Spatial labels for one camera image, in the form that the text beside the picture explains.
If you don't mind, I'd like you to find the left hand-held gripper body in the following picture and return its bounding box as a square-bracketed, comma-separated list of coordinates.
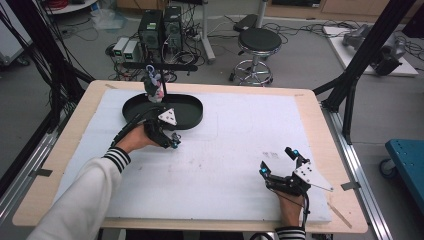
[142, 106, 178, 150]

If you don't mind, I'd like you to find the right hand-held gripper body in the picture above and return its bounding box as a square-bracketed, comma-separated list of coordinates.
[265, 161, 335, 198]

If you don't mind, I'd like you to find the black tray stand with crossbar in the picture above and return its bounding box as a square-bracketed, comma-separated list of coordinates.
[122, 61, 204, 132]

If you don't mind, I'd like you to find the white and pink plush toy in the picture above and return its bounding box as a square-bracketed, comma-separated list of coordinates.
[143, 71, 166, 105]

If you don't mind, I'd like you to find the person's left hand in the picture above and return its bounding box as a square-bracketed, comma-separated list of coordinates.
[114, 123, 162, 155]

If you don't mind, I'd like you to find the person's right hand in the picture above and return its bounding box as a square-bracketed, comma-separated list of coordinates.
[275, 190, 306, 230]

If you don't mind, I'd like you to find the white foam mat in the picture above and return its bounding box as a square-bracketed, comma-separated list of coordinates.
[53, 88, 333, 224]

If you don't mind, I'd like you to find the grey tape strip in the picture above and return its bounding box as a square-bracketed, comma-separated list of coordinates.
[28, 168, 54, 178]
[340, 181, 362, 192]

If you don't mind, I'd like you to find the thin wooden stick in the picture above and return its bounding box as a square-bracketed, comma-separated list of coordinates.
[326, 201, 353, 230]

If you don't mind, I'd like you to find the small power supply box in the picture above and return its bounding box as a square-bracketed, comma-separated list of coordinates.
[112, 36, 130, 58]
[122, 39, 140, 63]

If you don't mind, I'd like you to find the black computer tower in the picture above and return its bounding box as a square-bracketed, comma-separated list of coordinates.
[162, 5, 184, 51]
[137, 9, 165, 56]

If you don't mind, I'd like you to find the beige desk with white legs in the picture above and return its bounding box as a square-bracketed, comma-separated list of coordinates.
[199, 0, 270, 65]

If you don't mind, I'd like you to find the blue cart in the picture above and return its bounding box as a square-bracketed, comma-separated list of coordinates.
[378, 138, 424, 215]

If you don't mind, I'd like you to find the white floor platform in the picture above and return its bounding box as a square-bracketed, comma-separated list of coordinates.
[322, 24, 420, 78]

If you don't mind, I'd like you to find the black stool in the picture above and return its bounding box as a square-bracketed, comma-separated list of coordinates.
[228, 27, 284, 87]

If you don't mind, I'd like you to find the clear plastic bag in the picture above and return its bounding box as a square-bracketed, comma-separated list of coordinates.
[90, 7, 128, 32]

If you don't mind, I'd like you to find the grey machine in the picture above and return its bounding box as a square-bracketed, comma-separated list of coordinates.
[341, 23, 407, 77]

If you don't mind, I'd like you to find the round white table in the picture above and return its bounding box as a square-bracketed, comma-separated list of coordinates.
[42, 0, 98, 16]

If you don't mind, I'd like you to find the wooden cabinet with drawers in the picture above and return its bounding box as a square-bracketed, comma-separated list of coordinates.
[116, 0, 416, 22]

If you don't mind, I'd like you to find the aluminium rail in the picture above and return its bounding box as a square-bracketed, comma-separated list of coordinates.
[320, 102, 395, 240]
[0, 128, 58, 219]

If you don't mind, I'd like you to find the black metal frame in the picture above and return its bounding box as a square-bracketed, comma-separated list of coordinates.
[312, 0, 418, 145]
[5, 0, 95, 134]

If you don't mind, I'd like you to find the bundle of floor cables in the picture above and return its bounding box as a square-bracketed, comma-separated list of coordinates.
[213, 18, 363, 44]

